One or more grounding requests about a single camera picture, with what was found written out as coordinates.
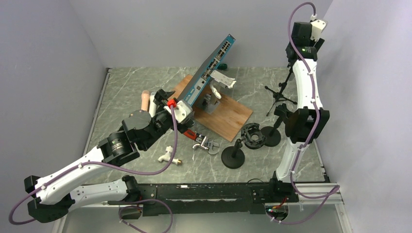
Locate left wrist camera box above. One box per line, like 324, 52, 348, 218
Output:
167, 98, 194, 124

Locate black tripod mic stand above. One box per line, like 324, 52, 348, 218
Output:
264, 63, 297, 116

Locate purple loose cable loop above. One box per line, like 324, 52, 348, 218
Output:
118, 199, 174, 233

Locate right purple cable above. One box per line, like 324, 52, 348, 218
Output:
266, 1, 341, 225

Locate blue network switch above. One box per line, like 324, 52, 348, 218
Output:
177, 34, 236, 106

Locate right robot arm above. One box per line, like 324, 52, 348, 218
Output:
268, 19, 330, 202

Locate white plastic faucet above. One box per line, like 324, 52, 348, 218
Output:
158, 146, 182, 166

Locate wooden board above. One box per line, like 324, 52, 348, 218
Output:
172, 75, 253, 143

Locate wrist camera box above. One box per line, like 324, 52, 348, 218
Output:
310, 19, 328, 42
167, 98, 194, 124

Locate grey metal bracket fixture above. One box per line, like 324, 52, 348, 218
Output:
196, 70, 237, 114

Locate white microphone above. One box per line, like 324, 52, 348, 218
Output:
149, 92, 157, 117

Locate pink microphone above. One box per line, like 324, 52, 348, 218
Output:
141, 90, 150, 112

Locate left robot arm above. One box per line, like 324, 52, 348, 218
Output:
24, 89, 192, 223

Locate black round-base mic stand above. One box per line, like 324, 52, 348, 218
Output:
221, 123, 266, 169

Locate green small object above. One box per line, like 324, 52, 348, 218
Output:
217, 63, 228, 70

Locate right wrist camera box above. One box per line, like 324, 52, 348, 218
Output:
310, 19, 328, 42

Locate black front rail frame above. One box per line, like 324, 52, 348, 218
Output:
137, 182, 335, 216

